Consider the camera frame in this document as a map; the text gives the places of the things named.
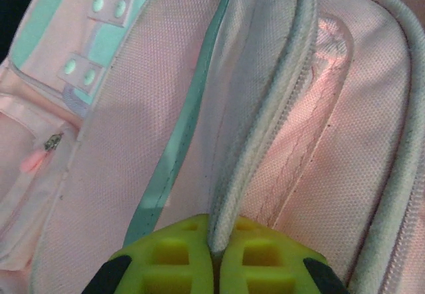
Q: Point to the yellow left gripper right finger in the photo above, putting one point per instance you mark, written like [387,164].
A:
[265,267]

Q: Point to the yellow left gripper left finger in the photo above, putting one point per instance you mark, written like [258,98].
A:
[166,267]

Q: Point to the pink student backpack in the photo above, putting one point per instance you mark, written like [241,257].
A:
[133,124]

